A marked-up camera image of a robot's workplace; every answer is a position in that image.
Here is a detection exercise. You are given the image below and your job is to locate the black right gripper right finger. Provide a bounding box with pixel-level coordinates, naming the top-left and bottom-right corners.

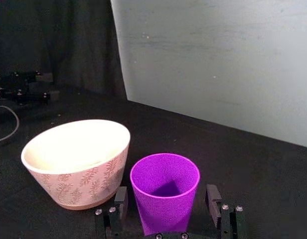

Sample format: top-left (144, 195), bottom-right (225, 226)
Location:
top-left (205, 184), bottom-right (244, 239)

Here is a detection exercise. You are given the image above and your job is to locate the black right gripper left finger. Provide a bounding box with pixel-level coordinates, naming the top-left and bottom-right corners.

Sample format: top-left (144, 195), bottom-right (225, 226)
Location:
top-left (94, 186), bottom-right (130, 239)

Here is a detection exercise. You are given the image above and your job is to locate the black gripper of left arm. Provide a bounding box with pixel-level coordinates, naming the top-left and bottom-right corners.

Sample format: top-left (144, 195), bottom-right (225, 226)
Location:
top-left (0, 71), bottom-right (61, 106)

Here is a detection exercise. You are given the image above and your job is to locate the purple plastic cup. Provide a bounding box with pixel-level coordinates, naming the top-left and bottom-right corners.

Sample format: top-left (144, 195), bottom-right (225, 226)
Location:
top-left (130, 153), bottom-right (201, 236)

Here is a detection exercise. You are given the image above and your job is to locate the black curtain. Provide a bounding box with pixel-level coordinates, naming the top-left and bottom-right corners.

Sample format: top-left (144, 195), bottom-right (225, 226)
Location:
top-left (0, 0), bottom-right (127, 102)

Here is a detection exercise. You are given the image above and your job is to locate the black table cloth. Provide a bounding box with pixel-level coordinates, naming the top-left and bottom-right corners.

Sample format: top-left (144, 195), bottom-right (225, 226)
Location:
top-left (0, 84), bottom-right (307, 239)

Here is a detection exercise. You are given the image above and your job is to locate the pink bowl with leaf pattern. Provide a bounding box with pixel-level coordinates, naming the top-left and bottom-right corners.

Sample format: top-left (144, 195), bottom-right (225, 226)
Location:
top-left (20, 119), bottom-right (132, 211)

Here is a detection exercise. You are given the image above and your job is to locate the thin grey cable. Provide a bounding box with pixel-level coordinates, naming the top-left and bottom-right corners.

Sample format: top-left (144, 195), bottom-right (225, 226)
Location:
top-left (0, 105), bottom-right (20, 144)

